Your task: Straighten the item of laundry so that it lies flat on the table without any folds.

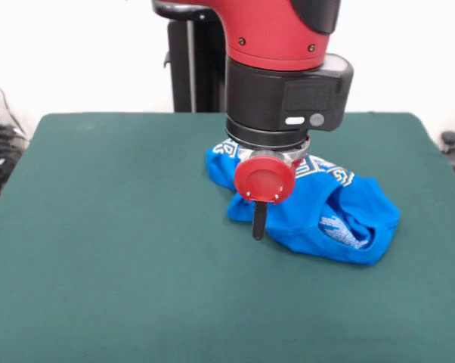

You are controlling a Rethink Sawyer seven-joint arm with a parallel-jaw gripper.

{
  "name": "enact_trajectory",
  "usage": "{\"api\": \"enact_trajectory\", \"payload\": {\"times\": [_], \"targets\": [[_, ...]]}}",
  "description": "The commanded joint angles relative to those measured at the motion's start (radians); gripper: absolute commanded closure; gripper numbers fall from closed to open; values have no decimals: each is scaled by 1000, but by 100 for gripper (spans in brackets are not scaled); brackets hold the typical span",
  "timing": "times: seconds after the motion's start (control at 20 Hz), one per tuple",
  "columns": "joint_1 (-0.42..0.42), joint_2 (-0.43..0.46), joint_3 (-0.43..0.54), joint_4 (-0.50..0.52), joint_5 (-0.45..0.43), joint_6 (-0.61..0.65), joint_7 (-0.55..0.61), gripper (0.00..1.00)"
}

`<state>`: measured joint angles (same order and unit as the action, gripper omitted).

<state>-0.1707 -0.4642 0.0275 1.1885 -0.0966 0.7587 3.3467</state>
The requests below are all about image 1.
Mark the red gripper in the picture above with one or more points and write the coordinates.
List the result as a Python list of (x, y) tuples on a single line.
[(265, 179)]

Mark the blue printed T-shirt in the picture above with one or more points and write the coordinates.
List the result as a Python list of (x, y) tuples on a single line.
[(325, 219)]

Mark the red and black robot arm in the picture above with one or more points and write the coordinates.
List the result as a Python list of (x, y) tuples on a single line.
[(280, 72)]

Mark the dark green table cloth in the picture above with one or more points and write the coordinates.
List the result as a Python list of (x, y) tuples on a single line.
[(137, 283)]

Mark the black office chair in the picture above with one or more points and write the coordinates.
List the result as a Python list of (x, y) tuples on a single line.
[(451, 138)]

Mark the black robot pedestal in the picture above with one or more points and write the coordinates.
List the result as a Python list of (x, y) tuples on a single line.
[(191, 68)]

